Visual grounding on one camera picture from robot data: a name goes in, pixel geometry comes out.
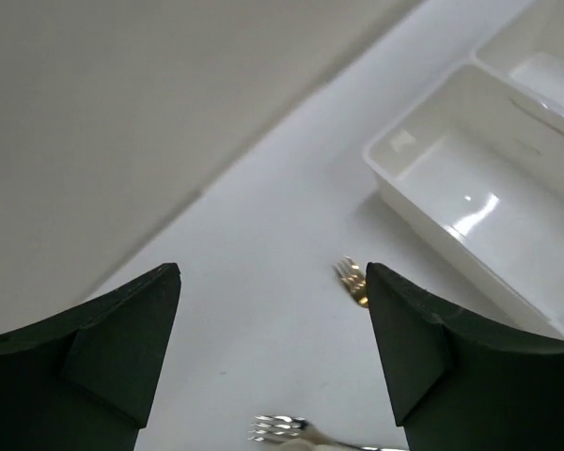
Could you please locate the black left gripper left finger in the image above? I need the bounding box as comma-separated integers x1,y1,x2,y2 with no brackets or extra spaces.
0,263,181,450

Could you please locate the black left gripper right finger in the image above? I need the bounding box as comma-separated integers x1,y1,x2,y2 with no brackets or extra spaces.
367,263,564,450

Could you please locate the gold fork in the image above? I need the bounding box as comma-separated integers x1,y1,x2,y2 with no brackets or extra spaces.
334,257,368,309

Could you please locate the silver fork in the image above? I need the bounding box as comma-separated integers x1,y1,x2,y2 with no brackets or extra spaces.
248,415,399,451

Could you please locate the white plastic spoon bin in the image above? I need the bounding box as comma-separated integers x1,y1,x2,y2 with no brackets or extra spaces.
364,64,564,339

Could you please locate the white plastic fork bin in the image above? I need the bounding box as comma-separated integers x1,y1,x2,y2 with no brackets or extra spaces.
475,1,564,140

